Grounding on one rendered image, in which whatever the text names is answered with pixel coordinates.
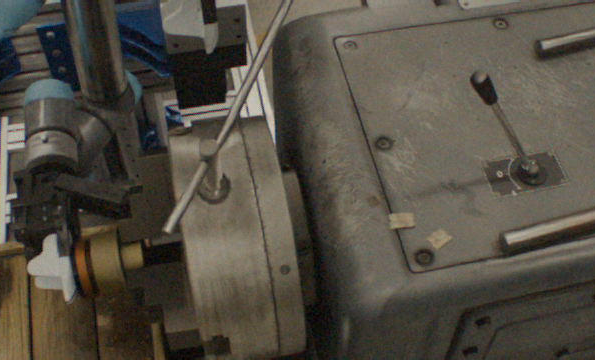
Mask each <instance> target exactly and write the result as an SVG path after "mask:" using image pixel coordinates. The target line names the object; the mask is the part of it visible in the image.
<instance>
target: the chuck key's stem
mask: <svg viewBox="0 0 595 360"><path fill-rule="evenodd" d="M198 152H199V158H200V161H204V162H206V163H210V164H211V165H212V167H211V169H210V170H209V172H207V174H206V176H205V177H204V179H203V180H204V182H206V184H207V187H206V188H205V191H207V192H211V193H213V194H216V195H217V193H218V191H219V188H220V187H221V185H222V184H220V183H219V181H220V180H221V178H222V169H221V158H220V148H219V144H218V143H217V142H216V140H215V139H212V138H207V139H203V141H202V142H200V144H199V146H198Z"/></svg>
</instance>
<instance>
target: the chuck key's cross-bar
mask: <svg viewBox="0 0 595 360"><path fill-rule="evenodd" d="M293 1H294V0H282V2H281V4H280V6H279V10H277V12H276V14H275V16H274V18H273V20H272V22H271V24H270V26H269V29H268V31H267V33H266V35H265V37H264V39H263V41H262V43H261V45H260V48H259V50H258V52H257V54H256V56H255V59H253V61H252V63H251V66H250V68H249V70H248V72H247V74H246V76H245V78H244V80H243V82H242V85H241V87H240V90H239V92H238V94H237V96H236V98H235V100H234V102H233V105H232V106H231V107H230V109H229V111H228V113H227V115H226V118H225V120H224V122H223V124H222V126H221V128H220V129H219V131H218V133H217V135H216V136H215V138H214V139H215V140H216V142H217V143H218V144H219V148H220V150H221V148H222V147H223V145H224V143H225V140H226V139H227V137H228V135H229V133H230V132H231V130H232V128H234V126H235V124H236V122H237V120H238V118H239V115H240V112H241V110H242V108H243V106H244V104H245V102H246V100H247V98H248V95H249V93H250V90H251V88H252V86H253V84H254V82H255V79H257V77H258V75H259V73H260V71H261V69H262V67H263V65H264V62H265V60H266V57H267V55H268V53H269V51H270V49H271V46H272V44H273V42H274V40H275V38H276V36H277V34H278V32H279V29H281V27H282V25H283V23H284V21H285V19H286V17H287V14H288V12H289V10H290V7H291V5H292V3H293ZM211 167H212V165H211V164H210V163H206V162H204V161H200V163H199V165H198V167H197V169H196V171H195V173H194V174H193V176H192V178H191V179H190V181H189V183H188V185H187V186H186V188H185V190H184V192H183V194H182V196H181V198H180V199H179V201H178V203H177V205H176V206H175V208H174V210H172V211H171V213H170V215H169V217H168V218H167V221H166V223H165V224H164V226H163V228H162V230H161V232H162V234H163V235H165V236H167V237H170V236H172V235H173V233H174V232H175V230H176V228H177V226H178V225H179V223H180V221H181V219H182V218H183V215H184V213H185V212H186V210H187V208H188V206H189V205H190V203H191V201H192V199H193V198H194V196H195V194H196V192H197V191H198V188H199V186H200V184H201V183H202V181H203V179H204V177H205V176H206V174H207V172H209V170H210V169H211Z"/></svg>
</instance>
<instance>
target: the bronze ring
mask: <svg viewBox="0 0 595 360"><path fill-rule="evenodd" d="M70 261H71V268H72V274H73V278H74V282H75V285H76V288H77V292H78V294H79V296H80V297H81V298H82V299H88V298H89V299H91V298H96V297H98V296H99V294H101V295H102V297H103V298H110V297H114V296H119V295H123V294H125V295H126V296H127V297H130V296H129V293H128V290H127V278H126V271H127V270H133V269H134V270H135V269H138V268H144V267H150V261H149V256H148V250H147V246H146V243H145V240H144V239H141V240H140V239H139V240H136V241H130V242H125V243H123V242H122V241H121V236H120V231H119V226H115V228H114V229H113V231H112V232H107V233H103V234H98V235H93V236H92V237H91V241H90V242H89V241H88V240H84V241H79V242H78V243H74V244H72V245H71V248H70Z"/></svg>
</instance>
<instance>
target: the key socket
mask: <svg viewBox="0 0 595 360"><path fill-rule="evenodd" d="M219 183H220V184H222V185H221V187H220V188H219V191H218V193H217V195H216V194H213V193H211V192H207V191H205V188H206V187H207V184H206V182H204V180H203V181H202V183H201V184H200V186H199V193H200V195H201V196H202V197H203V198H205V199H208V200H218V199H221V198H222V197H224V196H225V195H226V193H227V191H228V184H227V181H226V180H225V179H224V178H223V177H222V178H221V180H220V181H219Z"/></svg>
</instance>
